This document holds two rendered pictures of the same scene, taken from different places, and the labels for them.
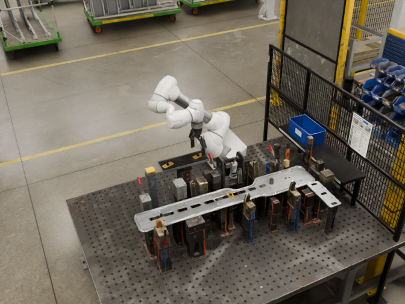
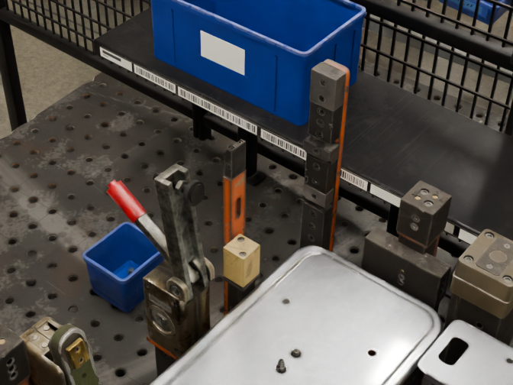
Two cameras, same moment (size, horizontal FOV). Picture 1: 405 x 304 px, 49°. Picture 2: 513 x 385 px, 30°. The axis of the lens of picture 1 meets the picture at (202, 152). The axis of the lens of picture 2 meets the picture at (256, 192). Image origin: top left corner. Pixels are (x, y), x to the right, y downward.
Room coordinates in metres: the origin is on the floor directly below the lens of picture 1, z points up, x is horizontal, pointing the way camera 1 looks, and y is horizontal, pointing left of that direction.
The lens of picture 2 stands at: (2.07, -0.24, 1.91)
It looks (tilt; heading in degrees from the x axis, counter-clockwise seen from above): 42 degrees down; 330
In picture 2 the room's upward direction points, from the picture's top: 1 degrees clockwise
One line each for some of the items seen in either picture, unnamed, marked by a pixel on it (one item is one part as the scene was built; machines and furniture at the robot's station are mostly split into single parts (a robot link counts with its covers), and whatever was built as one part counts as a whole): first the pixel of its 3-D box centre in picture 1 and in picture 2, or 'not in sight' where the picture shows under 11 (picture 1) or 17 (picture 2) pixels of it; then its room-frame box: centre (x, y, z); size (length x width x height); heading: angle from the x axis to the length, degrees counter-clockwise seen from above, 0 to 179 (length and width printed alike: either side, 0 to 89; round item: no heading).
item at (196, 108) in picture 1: (194, 110); not in sight; (2.76, 0.04, 1.56); 0.13 x 0.11 x 0.16; 128
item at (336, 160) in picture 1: (318, 149); (349, 121); (3.02, -0.95, 1.02); 0.90 x 0.22 x 0.03; 22
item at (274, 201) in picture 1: (273, 215); not in sight; (2.44, -0.51, 0.84); 0.11 x 0.08 x 0.29; 22
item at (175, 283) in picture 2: not in sight; (178, 288); (2.79, -0.55, 1.06); 0.03 x 0.01 x 0.03; 22
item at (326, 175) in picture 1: (323, 191); (474, 347); (2.65, -0.93, 0.88); 0.08 x 0.08 x 0.36; 22
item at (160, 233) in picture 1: (163, 249); not in sight; (2.10, 0.28, 0.88); 0.15 x 0.11 x 0.36; 22
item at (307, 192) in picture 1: (305, 207); not in sight; (2.52, -0.77, 0.84); 0.11 x 0.10 x 0.28; 22
